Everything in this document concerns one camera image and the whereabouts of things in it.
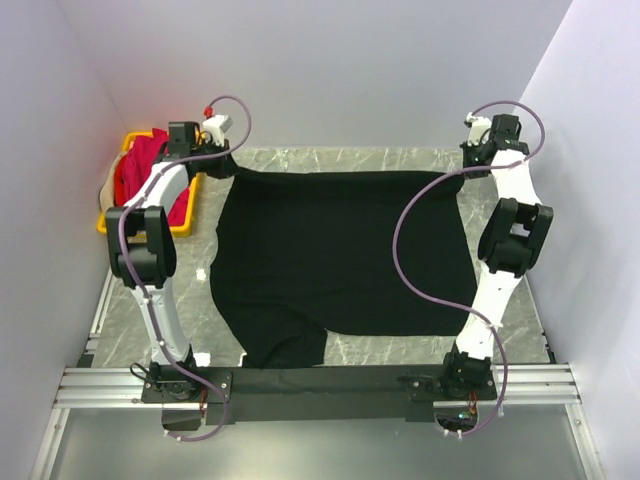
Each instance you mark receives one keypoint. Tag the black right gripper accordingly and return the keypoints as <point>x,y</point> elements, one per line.
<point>467,150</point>

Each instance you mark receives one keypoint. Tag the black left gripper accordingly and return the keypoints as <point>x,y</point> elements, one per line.
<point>227,167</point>

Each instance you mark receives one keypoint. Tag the black t shirt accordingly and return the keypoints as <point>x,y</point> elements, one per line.
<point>363,253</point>

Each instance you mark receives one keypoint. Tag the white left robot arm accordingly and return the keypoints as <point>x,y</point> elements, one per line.
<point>142,252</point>

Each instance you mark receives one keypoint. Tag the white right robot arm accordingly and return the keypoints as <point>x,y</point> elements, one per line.
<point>509,246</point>

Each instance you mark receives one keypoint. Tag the yellow plastic bin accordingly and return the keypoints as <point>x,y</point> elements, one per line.
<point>194,186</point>

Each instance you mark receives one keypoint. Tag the magenta t shirt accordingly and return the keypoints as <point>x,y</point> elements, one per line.
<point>136,166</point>

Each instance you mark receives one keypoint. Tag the beige t shirt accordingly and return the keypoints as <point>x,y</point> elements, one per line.
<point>107,191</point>

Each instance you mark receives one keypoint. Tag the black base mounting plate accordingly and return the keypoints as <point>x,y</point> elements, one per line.
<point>228,395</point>

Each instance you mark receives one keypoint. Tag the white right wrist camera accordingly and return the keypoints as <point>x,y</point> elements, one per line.
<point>479,127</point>

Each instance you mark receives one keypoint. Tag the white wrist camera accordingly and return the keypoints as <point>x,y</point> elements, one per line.
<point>479,127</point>
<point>215,129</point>

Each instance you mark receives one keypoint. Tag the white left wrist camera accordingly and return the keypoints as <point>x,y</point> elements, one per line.
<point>215,129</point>

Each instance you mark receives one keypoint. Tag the aluminium extrusion rail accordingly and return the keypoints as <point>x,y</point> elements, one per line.
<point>111,388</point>

